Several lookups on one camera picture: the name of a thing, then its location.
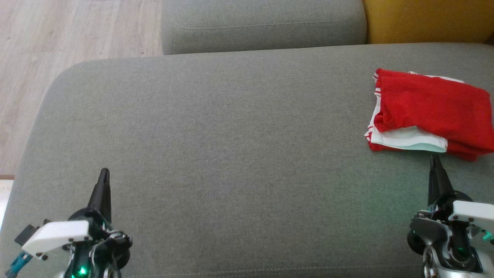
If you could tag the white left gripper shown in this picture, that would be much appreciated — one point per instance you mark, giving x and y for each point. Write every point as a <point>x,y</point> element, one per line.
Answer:
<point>58,235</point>

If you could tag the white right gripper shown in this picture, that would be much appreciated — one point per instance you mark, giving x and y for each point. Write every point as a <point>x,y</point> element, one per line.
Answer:
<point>474,212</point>

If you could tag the red jersey with dark lettering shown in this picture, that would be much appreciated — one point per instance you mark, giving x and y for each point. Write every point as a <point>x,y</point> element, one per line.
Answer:
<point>432,104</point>

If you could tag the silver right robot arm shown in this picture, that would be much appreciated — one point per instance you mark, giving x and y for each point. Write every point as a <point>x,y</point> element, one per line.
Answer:
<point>432,231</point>

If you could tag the white basket with brown rim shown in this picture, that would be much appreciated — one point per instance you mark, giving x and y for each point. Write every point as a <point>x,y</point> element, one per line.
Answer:
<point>4,200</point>

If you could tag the grey sofa seat cushion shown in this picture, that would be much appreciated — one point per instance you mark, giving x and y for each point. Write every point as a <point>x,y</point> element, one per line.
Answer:
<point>262,23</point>
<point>231,154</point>

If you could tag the yellow sofa backrest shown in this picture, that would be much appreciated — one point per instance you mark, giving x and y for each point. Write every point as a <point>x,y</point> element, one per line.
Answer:
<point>424,19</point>

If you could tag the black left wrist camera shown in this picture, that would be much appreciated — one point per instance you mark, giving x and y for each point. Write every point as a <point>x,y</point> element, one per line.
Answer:
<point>26,233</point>

